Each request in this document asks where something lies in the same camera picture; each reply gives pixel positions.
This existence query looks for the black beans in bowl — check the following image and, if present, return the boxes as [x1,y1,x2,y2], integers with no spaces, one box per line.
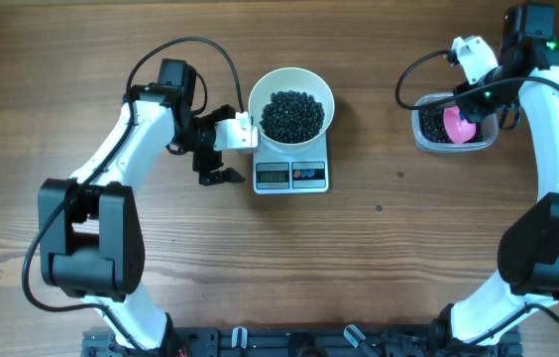
[260,90,325,144]

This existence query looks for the white digital kitchen scale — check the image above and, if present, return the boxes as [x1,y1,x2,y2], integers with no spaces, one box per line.
[253,134,329,194]

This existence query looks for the pink measuring scoop blue handle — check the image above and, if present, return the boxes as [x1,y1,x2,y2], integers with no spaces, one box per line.
[443,106,477,145]

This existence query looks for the white bowl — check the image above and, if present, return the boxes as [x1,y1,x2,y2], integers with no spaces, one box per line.
[248,67,335,152]

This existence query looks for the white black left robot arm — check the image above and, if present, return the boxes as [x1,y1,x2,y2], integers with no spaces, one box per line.
[30,59,260,356]

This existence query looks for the clear plastic container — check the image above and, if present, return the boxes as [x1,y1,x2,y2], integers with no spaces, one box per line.
[412,102,499,154]

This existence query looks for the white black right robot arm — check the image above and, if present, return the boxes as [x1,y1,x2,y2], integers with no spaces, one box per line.
[443,2,559,351]

